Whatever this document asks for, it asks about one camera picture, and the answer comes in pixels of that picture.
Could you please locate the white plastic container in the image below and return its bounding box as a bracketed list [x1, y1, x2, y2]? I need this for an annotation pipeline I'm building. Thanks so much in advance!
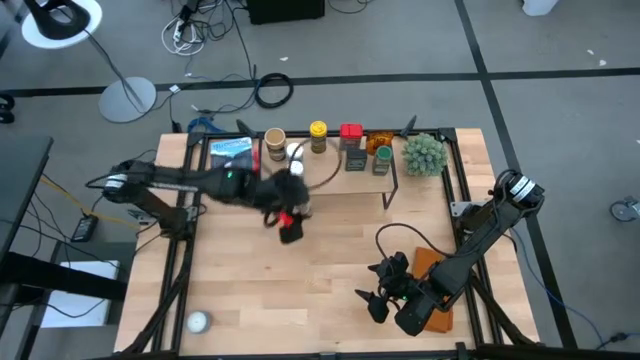
[521, 0, 560, 17]

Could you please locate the blue book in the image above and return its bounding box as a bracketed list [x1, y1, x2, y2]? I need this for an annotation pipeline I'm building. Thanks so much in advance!
[208, 136, 256, 171]

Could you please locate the wooden shelf black metal frame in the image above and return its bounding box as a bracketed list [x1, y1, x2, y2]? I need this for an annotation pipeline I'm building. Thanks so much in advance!
[255, 133, 400, 211]

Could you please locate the blue cable bundle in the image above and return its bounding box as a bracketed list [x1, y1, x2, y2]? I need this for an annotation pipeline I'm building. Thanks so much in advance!
[187, 115, 217, 135]

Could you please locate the round grey patterned tin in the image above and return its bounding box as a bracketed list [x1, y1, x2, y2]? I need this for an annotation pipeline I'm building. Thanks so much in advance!
[186, 309, 214, 335]

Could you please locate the smoked paprika tin red lid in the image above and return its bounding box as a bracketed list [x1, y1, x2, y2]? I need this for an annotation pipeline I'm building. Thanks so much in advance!
[339, 123, 365, 152]

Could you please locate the white power strip with cables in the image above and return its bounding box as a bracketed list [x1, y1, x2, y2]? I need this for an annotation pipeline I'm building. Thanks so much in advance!
[160, 14, 207, 57]

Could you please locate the chili onion jar yellow lid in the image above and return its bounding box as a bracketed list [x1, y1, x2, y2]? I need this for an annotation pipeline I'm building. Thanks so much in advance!
[308, 120, 329, 155]

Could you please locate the glass spice jar green lid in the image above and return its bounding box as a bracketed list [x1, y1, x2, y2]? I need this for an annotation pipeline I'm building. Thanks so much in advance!
[372, 144, 395, 176]

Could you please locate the orange brown taco seasoning pouch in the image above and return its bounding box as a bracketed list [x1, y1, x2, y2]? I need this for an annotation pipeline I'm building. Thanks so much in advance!
[365, 128, 395, 155]

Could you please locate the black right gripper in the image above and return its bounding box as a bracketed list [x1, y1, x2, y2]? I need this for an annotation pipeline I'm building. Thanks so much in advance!
[354, 262, 410, 325]

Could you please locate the green plant in patterned pot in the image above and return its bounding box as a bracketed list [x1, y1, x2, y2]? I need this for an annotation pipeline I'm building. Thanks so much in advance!
[401, 132, 450, 178]

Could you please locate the black cable coil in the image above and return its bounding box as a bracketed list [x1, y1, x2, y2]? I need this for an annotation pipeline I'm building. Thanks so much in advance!
[253, 72, 295, 110]

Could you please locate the furikake jar beige lid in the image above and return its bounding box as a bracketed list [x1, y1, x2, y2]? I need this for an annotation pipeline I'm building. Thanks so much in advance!
[264, 126, 289, 163]

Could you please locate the grey caster wheel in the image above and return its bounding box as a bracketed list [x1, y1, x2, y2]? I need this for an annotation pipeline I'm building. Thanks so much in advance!
[609, 196, 640, 224]

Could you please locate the floor lamp round base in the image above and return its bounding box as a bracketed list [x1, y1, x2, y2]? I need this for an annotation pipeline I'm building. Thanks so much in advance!
[22, 0, 159, 125]

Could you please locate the dark green rectangular tin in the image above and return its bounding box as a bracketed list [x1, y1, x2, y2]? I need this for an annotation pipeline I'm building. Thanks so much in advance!
[344, 147, 369, 173]

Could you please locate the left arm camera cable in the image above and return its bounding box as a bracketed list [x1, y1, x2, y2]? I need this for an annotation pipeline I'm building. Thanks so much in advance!
[287, 138, 344, 191]

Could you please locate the white box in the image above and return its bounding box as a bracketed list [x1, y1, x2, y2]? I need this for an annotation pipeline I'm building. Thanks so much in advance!
[40, 258, 122, 330]

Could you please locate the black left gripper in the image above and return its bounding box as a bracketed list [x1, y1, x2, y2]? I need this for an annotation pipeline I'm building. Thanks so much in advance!
[254, 167, 314, 246]

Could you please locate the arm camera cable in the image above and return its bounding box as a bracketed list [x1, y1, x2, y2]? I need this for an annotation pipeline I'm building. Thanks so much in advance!
[374, 223, 449, 261]
[287, 138, 344, 191]

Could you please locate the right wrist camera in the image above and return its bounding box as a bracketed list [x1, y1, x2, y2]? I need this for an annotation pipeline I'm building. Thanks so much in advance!
[378, 251, 410, 275]

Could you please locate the black box on floor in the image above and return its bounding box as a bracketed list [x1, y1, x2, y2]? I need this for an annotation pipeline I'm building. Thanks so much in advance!
[246, 0, 327, 26]

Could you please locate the black metal rig frame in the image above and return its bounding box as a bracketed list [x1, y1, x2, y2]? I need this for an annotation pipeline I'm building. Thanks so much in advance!
[114, 127, 541, 360]

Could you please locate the black chair caster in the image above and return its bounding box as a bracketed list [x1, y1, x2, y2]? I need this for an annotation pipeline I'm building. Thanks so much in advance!
[0, 92, 17, 125]

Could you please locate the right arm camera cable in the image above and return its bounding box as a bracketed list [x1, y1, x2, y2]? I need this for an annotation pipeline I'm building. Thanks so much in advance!
[374, 223, 449, 261]

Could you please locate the black power adapter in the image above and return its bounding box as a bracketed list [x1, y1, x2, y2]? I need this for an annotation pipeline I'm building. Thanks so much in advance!
[71, 214, 100, 243]

